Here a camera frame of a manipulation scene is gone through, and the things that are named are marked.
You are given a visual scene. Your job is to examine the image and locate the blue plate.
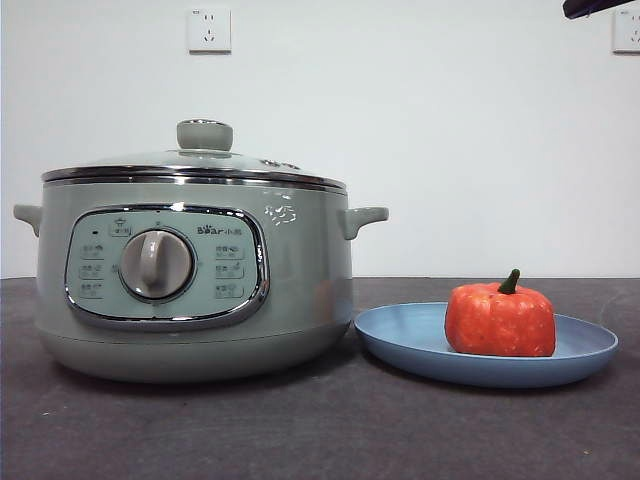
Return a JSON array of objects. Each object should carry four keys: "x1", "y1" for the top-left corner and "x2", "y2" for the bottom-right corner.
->
[{"x1": 353, "y1": 301, "x2": 620, "y2": 390}]

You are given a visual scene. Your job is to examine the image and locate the orange toy pumpkin green stem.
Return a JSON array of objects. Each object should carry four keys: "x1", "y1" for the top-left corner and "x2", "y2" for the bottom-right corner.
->
[{"x1": 444, "y1": 268, "x2": 558, "y2": 359}]

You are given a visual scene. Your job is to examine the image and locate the glass lid with green knob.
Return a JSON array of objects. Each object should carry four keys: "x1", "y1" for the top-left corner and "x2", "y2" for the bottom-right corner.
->
[{"x1": 40, "y1": 118, "x2": 348, "y2": 194}]

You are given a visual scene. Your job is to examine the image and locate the white wall socket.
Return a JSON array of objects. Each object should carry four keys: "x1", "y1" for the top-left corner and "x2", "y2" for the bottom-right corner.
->
[
  {"x1": 612, "y1": 9, "x2": 640, "y2": 55},
  {"x1": 188, "y1": 7, "x2": 233, "y2": 55}
]

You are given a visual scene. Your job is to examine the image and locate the pale green electric steamer pot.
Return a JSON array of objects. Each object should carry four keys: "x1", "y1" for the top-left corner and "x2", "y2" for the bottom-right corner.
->
[{"x1": 12, "y1": 172, "x2": 390, "y2": 385}]

